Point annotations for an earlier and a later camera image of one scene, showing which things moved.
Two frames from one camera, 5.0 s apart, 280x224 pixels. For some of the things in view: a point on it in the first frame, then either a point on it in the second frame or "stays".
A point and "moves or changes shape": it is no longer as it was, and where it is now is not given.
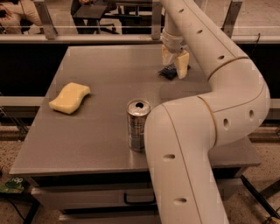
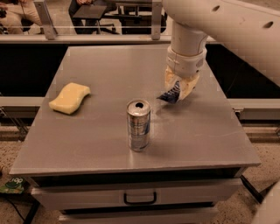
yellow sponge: [70, 97] stays
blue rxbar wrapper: [170, 72] moves or changes shape
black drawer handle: [139, 202] stays
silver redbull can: [137, 111] stays
